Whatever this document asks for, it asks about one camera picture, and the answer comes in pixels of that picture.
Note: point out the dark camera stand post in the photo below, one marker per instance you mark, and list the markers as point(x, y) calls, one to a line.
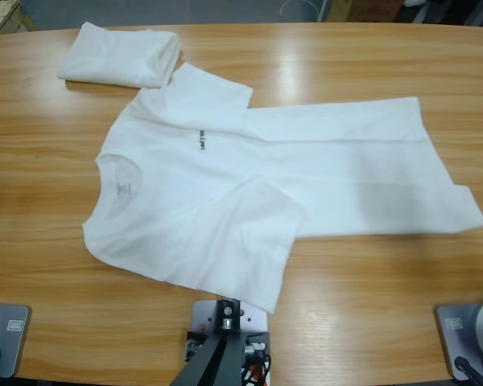
point(221, 362)

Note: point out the white mounting block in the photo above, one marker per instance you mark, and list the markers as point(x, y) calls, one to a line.
point(253, 317)

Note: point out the wooden crate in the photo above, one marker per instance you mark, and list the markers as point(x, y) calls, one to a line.
point(4, 14)

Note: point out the white t-shirt with black print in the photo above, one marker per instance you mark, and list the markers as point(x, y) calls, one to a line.
point(225, 193)

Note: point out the folded white t-shirt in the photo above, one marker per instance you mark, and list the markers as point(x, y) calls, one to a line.
point(116, 56)

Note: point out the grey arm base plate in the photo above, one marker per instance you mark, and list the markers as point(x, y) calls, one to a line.
point(8, 342)
point(463, 333)

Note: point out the brown cardboard box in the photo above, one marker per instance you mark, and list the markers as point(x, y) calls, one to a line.
point(362, 9)

